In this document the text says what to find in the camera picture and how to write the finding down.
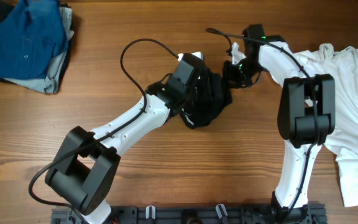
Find black t-shirt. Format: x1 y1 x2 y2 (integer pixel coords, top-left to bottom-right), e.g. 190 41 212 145
180 68 232 129

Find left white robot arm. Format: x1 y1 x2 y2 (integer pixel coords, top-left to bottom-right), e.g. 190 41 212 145
45 52 206 223

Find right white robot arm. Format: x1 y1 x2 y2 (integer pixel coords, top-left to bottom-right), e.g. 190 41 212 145
223 24 335 222

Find white t-shirt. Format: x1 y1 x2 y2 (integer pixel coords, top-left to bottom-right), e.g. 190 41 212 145
270 43 358 208

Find light grey folded garment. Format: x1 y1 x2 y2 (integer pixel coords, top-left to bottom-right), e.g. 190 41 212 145
6 4 74 94

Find blue button shirt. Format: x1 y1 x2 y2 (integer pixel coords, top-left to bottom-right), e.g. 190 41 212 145
0 0 68 80

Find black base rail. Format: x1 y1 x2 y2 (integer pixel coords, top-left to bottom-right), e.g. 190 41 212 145
50 203 328 224

